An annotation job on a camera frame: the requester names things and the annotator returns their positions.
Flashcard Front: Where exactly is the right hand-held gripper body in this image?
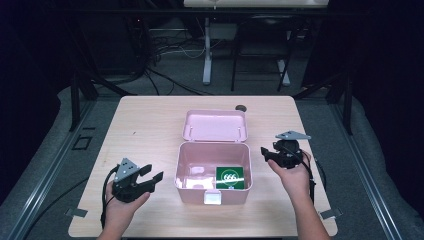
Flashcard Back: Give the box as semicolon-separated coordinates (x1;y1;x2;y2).
272;130;312;170

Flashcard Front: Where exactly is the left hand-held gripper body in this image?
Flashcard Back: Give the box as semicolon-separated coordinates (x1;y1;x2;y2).
111;157;156;204

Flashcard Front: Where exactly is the pink storage box with lid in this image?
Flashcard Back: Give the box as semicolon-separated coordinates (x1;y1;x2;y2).
173;109;254;206

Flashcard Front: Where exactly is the person's left hand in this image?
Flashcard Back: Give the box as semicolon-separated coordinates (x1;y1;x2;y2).
102;181;151;233

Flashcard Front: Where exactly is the person's right hand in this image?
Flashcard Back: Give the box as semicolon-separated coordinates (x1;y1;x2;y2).
267;150;313;202

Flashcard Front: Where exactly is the green flat packet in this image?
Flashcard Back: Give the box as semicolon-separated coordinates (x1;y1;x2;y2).
215;165;246;191

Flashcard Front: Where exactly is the grey tape piece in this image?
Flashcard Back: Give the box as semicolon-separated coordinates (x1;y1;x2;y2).
65;207;89;219
319;207;343;220

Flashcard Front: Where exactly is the black metal stand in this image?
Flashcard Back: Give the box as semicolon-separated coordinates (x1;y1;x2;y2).
68;70;138;132
292;70;355;136

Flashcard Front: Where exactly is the black chair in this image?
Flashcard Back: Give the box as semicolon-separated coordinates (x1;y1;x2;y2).
230;14;298;93

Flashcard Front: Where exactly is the white desk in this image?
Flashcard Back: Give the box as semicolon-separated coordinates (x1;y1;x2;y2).
182;0;330;87

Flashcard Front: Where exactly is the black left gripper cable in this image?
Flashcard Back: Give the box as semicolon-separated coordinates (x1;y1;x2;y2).
100;165;120;230

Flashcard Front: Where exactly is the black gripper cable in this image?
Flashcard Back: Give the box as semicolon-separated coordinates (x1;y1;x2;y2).
100;165;120;230
299;153;328;205

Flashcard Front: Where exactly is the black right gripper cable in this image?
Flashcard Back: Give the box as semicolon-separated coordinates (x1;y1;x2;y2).
299;153;328;205

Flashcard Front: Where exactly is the black floor cable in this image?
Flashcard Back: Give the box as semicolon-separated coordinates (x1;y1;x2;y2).
22;177;90;240

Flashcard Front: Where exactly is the aluminium floor rail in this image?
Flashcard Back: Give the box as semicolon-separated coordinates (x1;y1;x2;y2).
329;99;403;240
5;99;98;240

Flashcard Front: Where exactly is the bundle of floor cables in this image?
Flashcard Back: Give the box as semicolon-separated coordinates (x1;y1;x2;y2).
133;16;216;98

